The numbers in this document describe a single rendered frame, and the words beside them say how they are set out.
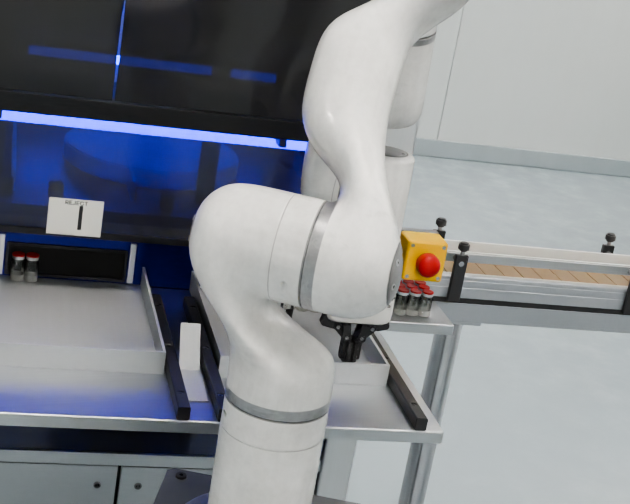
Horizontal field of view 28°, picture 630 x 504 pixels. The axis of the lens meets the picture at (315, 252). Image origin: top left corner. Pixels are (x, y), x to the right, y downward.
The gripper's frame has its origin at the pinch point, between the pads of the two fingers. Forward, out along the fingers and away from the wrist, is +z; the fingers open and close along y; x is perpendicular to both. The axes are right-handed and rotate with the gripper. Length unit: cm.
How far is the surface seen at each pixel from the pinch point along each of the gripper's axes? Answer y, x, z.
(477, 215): -175, -378, 93
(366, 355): -5.6, -8.0, 4.2
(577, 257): -56, -43, -3
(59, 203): 44, -23, -12
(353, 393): -0.1, 5.4, 4.5
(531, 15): -226, -484, 8
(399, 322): -15.7, -23.7, 4.6
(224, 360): 19.4, 2.5, 1.7
